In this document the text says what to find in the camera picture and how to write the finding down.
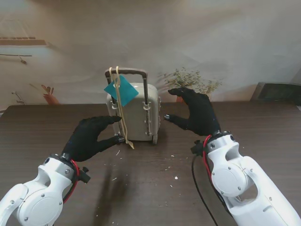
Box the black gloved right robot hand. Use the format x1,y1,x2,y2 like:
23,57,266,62
164,87,222,137

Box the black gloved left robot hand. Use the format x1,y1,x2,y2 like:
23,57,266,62
62,115,126,162

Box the cream twisted string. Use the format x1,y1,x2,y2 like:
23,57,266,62
108,66,136,150

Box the small beige suitcase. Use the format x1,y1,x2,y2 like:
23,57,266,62
104,67,163,145

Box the teal luggage tag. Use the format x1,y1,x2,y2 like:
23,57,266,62
103,75,139,107

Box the printed backdrop cloth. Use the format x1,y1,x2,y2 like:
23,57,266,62
0,0,301,111

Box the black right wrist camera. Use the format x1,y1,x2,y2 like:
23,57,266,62
190,140,205,157

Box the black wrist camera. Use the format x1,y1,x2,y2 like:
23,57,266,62
190,140,205,157
79,166,92,184

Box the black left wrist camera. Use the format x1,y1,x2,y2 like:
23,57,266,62
79,166,92,184

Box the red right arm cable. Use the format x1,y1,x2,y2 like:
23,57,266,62
203,135,226,208

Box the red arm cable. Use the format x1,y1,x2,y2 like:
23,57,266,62
63,160,80,204
203,135,226,208

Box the red left arm cable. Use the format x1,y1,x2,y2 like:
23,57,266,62
63,160,80,204

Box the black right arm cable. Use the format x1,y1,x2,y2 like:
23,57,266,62
191,155,221,226

